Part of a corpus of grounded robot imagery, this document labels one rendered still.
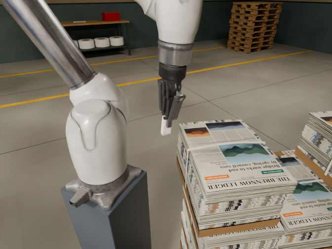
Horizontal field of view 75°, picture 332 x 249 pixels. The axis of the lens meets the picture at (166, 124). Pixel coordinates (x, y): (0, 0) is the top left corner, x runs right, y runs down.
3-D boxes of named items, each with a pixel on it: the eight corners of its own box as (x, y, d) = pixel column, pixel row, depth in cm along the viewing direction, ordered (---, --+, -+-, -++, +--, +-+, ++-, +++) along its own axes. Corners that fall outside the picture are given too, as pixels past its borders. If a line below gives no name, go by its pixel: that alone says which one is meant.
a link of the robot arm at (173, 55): (182, 35, 60) (179, 57, 63) (152, 36, 56) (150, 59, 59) (200, 44, 53) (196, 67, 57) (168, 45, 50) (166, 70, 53)
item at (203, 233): (186, 198, 85) (186, 191, 83) (255, 190, 89) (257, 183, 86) (197, 238, 72) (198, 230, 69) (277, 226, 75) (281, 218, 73)
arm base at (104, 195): (53, 197, 66) (48, 184, 63) (103, 155, 82) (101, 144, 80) (98, 223, 58) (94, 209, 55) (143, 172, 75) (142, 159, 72)
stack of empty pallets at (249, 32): (250, 44, 755) (259, 1, 687) (272, 49, 693) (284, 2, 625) (225, 48, 697) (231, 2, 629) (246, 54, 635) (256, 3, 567)
